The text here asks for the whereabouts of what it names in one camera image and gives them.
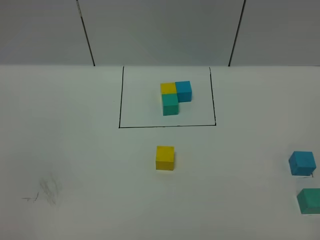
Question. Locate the green template cube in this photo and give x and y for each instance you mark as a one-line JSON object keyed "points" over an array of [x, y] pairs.
{"points": [[170, 104]]}

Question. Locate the yellow template cube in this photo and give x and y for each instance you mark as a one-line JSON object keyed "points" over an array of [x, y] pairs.
{"points": [[168, 93]]}

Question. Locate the blue template cube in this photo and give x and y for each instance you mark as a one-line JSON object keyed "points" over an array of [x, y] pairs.
{"points": [[184, 91]]}

